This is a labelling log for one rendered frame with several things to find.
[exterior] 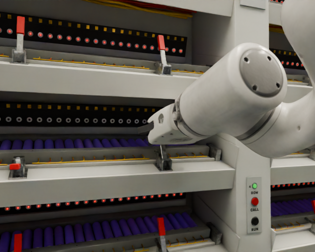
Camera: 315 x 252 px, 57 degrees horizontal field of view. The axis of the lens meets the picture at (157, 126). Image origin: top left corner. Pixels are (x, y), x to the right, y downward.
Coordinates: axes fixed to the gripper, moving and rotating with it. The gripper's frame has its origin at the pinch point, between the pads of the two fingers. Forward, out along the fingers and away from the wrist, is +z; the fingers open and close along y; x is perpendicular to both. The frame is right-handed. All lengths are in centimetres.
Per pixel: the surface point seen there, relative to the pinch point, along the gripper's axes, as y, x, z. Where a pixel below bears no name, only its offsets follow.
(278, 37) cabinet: 48, 35, 8
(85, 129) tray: -13.8, 4.6, 12.3
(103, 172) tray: -12.4, -6.9, -0.9
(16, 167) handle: -26.5, -6.4, -8.6
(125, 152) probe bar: -6.9, -2.7, 3.0
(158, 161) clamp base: -1.1, -5.3, -0.4
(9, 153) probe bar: -28.5, -2.4, 2.3
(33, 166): -24.5, -5.0, 1.5
